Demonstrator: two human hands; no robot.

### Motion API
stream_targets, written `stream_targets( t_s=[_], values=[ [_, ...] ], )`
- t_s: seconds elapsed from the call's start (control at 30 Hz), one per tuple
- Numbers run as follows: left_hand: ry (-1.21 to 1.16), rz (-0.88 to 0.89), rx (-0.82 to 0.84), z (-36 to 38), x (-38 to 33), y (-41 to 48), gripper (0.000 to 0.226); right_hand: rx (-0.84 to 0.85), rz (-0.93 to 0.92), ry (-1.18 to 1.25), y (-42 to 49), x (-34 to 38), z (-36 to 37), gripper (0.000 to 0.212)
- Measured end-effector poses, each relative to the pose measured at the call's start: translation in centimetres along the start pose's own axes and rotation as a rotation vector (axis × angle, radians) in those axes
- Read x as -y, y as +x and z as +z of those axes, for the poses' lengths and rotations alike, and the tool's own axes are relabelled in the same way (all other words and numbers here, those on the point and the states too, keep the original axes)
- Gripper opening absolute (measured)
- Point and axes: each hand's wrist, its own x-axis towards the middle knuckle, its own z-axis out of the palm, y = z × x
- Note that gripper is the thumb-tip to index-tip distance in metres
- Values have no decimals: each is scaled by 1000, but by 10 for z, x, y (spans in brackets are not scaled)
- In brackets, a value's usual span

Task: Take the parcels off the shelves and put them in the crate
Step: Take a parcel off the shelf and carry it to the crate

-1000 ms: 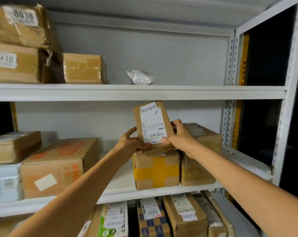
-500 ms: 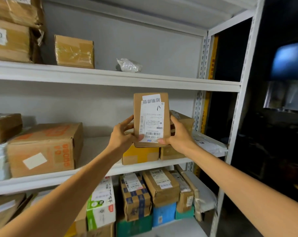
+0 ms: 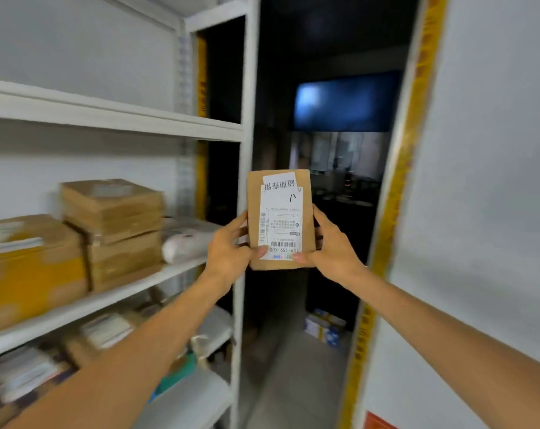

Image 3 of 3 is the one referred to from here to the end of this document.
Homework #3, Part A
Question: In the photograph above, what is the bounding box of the person's right forearm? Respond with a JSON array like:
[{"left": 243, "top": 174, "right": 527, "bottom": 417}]
[{"left": 343, "top": 265, "right": 540, "bottom": 429}]

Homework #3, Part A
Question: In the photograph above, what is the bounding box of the small white blue carton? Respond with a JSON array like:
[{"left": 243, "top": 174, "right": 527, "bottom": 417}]
[{"left": 304, "top": 307, "right": 347, "bottom": 347}]

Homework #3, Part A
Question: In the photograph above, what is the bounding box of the yellow sticker strip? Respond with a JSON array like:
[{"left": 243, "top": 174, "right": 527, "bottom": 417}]
[{"left": 194, "top": 33, "right": 209, "bottom": 219}]

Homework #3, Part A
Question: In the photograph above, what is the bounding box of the person's left forearm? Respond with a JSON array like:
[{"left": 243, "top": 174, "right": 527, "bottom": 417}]
[{"left": 4, "top": 274, "right": 228, "bottom": 429}]

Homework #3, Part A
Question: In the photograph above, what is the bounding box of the box with handwritten label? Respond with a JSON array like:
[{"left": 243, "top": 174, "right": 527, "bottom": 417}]
[{"left": 246, "top": 169, "right": 317, "bottom": 271}]

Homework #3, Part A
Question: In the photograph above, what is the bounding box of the person's left hand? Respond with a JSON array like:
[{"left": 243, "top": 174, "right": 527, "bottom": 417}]
[{"left": 203, "top": 211, "right": 269, "bottom": 300}]

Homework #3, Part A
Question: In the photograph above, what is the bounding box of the box with yellow tape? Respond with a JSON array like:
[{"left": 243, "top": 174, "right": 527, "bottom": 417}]
[{"left": 0, "top": 214, "right": 90, "bottom": 338}]

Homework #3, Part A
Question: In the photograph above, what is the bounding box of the white mailer bag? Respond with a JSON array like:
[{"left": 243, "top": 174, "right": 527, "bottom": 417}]
[{"left": 161, "top": 218, "right": 222, "bottom": 264}]

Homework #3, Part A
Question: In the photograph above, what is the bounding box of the white metal shelf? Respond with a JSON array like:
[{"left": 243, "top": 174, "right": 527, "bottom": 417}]
[{"left": 0, "top": 0, "right": 260, "bottom": 429}]

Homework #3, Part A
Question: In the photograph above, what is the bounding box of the yellow vertical door strip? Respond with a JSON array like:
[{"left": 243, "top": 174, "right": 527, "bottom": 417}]
[{"left": 339, "top": 0, "right": 449, "bottom": 429}]

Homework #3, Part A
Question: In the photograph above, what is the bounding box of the large dusty cardboard box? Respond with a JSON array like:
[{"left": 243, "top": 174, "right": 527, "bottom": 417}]
[{"left": 60, "top": 179, "right": 166, "bottom": 246}]

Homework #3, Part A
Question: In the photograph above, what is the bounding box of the red yellow wall sign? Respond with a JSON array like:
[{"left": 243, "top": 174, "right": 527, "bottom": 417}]
[{"left": 363, "top": 411, "right": 398, "bottom": 429}]

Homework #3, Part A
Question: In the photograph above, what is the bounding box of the person's right hand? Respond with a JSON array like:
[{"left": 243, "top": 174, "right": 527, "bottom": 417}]
[{"left": 291, "top": 205, "right": 368, "bottom": 289}]

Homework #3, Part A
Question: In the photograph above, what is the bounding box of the squat cardboard box white label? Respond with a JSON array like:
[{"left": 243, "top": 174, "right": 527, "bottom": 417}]
[{"left": 64, "top": 307, "right": 141, "bottom": 367}]

